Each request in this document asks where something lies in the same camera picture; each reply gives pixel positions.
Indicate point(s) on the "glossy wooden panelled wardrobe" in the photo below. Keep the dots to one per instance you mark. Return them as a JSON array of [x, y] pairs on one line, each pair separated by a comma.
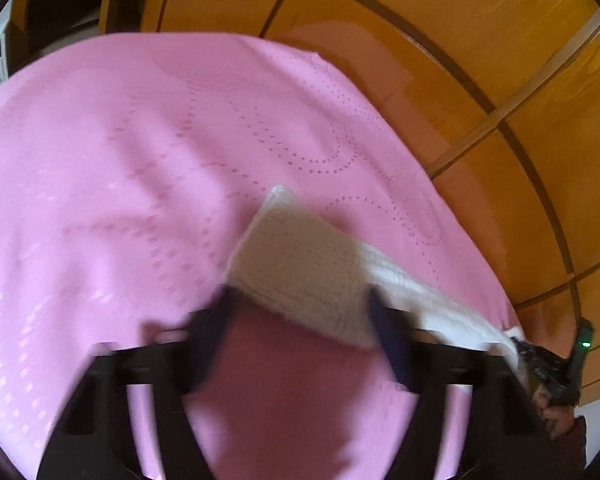
[[480, 60]]

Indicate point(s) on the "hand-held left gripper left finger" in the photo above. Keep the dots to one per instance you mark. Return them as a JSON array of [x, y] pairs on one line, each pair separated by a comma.
[[214, 342]]

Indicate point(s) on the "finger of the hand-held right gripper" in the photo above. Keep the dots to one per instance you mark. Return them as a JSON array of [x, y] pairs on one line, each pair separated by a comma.
[[525, 352]]

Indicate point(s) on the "pink dotted bed sheet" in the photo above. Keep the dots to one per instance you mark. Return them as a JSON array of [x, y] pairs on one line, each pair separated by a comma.
[[130, 185]]

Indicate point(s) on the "person's right hand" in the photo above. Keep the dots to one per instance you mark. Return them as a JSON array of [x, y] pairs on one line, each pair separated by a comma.
[[557, 417]]

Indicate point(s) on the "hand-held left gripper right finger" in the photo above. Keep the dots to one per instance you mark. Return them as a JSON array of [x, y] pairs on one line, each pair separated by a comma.
[[391, 347]]

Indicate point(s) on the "white knit garment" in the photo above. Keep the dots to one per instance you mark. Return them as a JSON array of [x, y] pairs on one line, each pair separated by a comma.
[[305, 265]]

